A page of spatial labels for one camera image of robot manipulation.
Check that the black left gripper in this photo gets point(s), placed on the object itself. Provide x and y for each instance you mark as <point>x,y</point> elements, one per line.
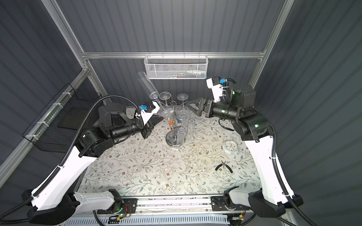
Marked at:
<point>146,131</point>

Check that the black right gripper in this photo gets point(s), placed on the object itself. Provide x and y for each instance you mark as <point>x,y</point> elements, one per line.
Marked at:
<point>208,102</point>

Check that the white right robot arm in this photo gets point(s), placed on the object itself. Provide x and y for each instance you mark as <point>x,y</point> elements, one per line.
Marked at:
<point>238,106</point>

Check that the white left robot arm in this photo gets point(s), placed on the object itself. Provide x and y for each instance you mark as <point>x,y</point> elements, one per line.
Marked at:
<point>51,203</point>

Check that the silver wine glass rack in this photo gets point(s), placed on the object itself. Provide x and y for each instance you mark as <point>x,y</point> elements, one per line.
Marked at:
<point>175,138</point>

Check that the clear flute front centre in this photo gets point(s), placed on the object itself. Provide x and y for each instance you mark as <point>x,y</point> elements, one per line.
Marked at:
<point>183,116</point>

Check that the clear flute back right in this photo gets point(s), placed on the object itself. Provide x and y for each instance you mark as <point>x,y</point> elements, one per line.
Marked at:
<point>183,97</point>

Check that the clear flute back left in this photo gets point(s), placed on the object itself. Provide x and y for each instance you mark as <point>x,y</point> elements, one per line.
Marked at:
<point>164,97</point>

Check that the items in white basket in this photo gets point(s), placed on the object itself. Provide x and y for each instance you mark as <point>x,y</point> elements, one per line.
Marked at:
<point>188,74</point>

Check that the white round tape roll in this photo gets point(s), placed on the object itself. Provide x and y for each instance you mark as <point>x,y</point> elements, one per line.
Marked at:
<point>230,147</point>

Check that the black pliers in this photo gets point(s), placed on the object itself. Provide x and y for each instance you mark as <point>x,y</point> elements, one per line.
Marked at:
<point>223,164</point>

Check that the yellow black striped item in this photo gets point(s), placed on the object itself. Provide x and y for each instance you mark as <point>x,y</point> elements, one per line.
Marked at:
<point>75,142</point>

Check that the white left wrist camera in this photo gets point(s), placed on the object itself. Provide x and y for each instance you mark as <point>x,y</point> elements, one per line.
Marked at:
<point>145,111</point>

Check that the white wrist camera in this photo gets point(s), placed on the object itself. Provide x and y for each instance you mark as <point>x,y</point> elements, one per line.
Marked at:
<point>145,111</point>
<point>218,87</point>

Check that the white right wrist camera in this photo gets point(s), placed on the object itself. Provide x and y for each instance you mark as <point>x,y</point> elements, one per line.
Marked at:
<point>218,87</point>

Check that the white wire mesh basket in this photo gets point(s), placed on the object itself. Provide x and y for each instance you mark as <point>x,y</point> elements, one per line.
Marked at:
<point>158,68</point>

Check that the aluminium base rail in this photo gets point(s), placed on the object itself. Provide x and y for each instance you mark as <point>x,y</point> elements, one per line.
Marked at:
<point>169,204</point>

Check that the black wire mesh basket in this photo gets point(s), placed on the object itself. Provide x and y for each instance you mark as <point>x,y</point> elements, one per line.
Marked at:
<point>55,127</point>

